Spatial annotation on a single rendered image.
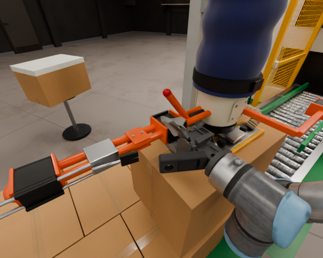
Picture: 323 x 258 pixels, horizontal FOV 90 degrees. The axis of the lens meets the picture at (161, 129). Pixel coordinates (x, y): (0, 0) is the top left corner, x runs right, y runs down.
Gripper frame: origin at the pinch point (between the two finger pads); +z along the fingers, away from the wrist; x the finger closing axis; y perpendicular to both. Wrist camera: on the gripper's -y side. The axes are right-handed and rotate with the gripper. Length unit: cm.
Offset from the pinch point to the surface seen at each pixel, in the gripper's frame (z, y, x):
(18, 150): 203, -83, -121
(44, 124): 252, -48, -121
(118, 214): 19, -17, -66
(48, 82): 170, -21, -33
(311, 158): -33, 116, -61
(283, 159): -20, 106, -66
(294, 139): -14, 142, -67
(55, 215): 40, -46, -66
